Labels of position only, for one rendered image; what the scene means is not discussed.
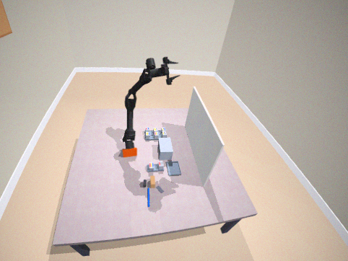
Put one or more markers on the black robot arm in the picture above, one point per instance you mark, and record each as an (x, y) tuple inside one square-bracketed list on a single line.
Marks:
[(130, 104)]

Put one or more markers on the grey flat panel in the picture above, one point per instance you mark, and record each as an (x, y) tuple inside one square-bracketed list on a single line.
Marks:
[(205, 141)]

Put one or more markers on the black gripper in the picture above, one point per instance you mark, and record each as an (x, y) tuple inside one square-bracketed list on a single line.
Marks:
[(169, 79)]

